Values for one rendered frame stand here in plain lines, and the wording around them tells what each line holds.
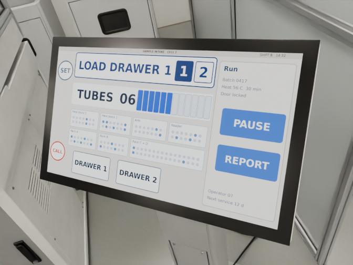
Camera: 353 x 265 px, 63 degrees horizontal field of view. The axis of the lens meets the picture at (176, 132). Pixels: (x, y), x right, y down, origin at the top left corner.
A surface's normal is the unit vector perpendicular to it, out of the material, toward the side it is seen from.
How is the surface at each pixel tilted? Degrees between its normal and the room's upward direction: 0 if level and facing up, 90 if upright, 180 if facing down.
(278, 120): 50
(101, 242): 0
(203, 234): 90
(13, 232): 90
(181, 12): 90
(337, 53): 90
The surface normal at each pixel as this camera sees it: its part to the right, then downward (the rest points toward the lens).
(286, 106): -0.39, 0.01
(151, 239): -0.16, -0.75
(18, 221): 0.26, 0.59
